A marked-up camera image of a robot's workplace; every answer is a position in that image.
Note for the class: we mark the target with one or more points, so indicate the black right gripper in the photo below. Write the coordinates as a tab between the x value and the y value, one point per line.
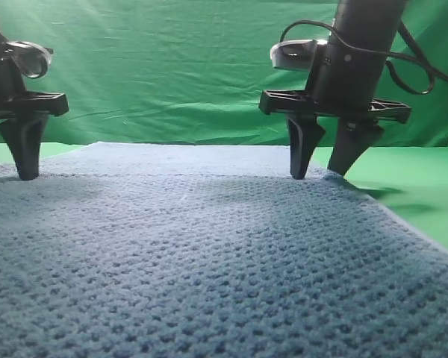
23	133

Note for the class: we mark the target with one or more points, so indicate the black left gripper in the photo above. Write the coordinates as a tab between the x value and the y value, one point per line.
335	87

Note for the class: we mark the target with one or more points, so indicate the blue waffle weave towel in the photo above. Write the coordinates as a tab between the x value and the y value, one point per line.
130	250

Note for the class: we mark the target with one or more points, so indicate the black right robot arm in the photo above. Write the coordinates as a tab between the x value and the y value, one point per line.
24	113

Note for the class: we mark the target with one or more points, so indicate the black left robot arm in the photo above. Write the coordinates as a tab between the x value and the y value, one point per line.
366	28

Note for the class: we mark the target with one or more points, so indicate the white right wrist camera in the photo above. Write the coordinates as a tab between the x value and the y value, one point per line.
32	60

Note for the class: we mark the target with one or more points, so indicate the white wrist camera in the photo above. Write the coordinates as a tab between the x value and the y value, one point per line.
32	60
296	55

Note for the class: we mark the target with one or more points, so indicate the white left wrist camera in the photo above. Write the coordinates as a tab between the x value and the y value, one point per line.
296	55

